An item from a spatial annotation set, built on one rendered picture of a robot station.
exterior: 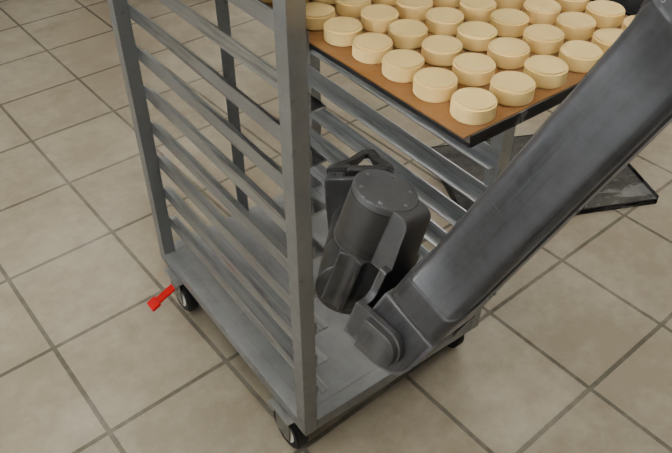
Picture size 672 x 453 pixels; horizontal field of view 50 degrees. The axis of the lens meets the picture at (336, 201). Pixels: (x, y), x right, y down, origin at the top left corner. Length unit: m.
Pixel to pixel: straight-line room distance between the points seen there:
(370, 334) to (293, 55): 0.43
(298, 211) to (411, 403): 0.75
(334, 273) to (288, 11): 0.38
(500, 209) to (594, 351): 1.38
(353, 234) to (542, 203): 0.17
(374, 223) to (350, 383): 0.97
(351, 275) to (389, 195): 0.08
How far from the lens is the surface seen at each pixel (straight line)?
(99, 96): 2.82
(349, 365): 1.55
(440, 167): 1.49
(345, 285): 0.62
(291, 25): 0.89
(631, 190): 2.37
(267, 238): 1.27
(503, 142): 1.34
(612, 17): 1.03
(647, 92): 0.46
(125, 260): 2.06
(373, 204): 0.57
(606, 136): 0.47
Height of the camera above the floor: 1.37
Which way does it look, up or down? 39 degrees down
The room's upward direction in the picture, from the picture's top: straight up
